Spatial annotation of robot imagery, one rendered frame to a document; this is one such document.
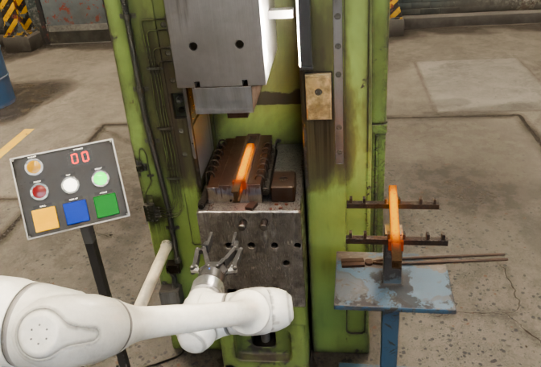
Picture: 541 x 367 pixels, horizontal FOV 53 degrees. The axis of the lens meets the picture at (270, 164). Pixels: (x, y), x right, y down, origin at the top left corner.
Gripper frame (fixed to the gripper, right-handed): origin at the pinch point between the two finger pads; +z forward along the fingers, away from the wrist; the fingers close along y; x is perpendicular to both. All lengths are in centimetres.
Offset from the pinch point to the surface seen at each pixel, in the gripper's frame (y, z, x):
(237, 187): 0.4, 28.2, 2.2
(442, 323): 84, 70, -100
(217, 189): -8.3, 35.0, -2.4
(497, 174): 148, 216, -100
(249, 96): 6.8, 35.0, 33.0
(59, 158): -59, 23, 18
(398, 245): 53, 4, -4
